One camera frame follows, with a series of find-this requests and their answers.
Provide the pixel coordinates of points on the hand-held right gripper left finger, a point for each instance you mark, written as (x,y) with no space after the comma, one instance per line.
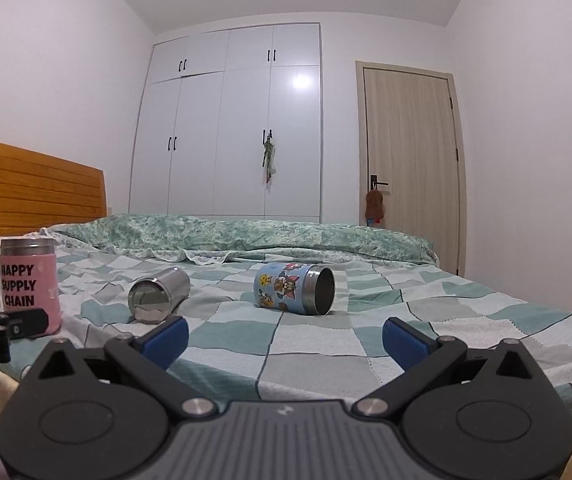
(168,341)

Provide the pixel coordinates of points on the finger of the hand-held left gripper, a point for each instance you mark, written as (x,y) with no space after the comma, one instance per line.
(28,322)

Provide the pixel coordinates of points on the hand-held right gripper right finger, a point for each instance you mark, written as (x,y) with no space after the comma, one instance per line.
(402,342)

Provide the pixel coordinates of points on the blue cartoon print cup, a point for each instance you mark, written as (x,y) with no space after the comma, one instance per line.
(286,287)

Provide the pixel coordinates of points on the pink lettered cup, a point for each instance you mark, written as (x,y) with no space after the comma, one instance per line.
(28,280)

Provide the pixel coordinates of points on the plain steel cup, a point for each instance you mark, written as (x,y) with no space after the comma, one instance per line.
(158,294)

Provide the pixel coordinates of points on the checkered bedsheet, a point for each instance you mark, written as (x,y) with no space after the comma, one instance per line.
(316,345)

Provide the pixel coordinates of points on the wooden headboard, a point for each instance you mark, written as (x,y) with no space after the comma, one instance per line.
(30,195)

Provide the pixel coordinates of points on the brown plush toy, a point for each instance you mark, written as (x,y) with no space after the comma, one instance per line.
(374,206)

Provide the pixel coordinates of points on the green floral quilt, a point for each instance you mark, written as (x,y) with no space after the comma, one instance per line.
(266,237)

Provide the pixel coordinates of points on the light wooden door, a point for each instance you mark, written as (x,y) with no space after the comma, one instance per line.
(411,160)

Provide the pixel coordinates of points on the white wardrobe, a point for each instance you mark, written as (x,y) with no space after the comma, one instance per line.
(225,125)

